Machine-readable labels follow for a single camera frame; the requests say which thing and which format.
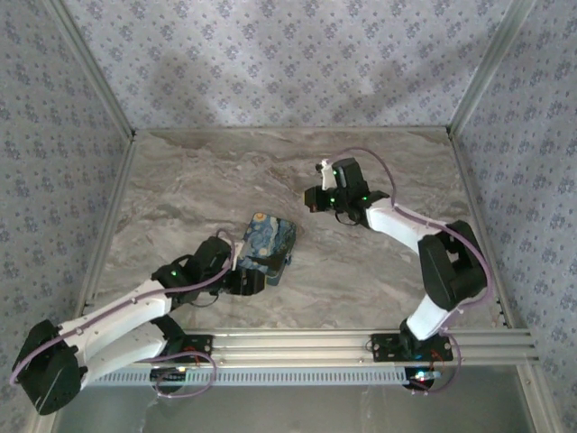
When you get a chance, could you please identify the grey metal sheet panel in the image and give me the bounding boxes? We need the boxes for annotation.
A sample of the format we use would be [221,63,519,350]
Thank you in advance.
[56,364,537,433]

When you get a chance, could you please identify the aluminium front frame leg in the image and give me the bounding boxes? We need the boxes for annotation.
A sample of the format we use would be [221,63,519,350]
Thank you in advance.
[517,363,554,433]
[30,405,64,433]

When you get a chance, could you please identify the starry night print box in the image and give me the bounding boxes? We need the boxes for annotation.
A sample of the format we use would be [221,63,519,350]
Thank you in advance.
[236,211,298,287]

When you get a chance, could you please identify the aluminium corner frame post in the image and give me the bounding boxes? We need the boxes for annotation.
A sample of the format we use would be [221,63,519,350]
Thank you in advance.
[449,0,541,136]
[48,0,137,139]

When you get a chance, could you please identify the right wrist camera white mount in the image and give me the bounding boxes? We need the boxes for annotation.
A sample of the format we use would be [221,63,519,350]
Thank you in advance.
[315,160,338,189]

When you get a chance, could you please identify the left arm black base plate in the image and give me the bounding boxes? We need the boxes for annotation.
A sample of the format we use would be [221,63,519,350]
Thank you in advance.
[175,334,215,364]

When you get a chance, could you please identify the aluminium front mounting rail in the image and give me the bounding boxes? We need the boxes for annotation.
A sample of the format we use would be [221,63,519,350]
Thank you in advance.
[48,328,541,365]

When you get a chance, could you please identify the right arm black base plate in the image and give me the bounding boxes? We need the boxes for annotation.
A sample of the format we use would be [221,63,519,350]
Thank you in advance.
[370,333,453,363]

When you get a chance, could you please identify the aluminium table side rail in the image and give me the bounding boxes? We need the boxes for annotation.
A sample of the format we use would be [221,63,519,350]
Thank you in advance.
[69,134,139,333]
[445,133,516,329]

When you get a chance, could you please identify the grey slotted cable duct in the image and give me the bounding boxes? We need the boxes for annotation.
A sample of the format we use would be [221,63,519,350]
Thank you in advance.
[80,365,409,388]

